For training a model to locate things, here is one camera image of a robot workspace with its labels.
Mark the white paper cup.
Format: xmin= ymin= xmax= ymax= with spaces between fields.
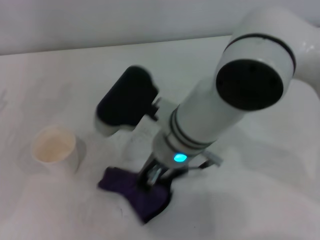
xmin=30 ymin=124 xmax=87 ymax=175

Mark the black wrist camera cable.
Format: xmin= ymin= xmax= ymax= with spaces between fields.
xmin=186 ymin=161 xmax=211 ymax=173

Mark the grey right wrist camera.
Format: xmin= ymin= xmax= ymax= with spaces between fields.
xmin=199 ymin=149 xmax=224 ymax=169

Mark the purple rag with black edge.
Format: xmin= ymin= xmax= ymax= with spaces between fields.
xmin=97 ymin=166 xmax=175 ymax=225

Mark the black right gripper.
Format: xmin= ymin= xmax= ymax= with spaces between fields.
xmin=136 ymin=158 xmax=190 ymax=193

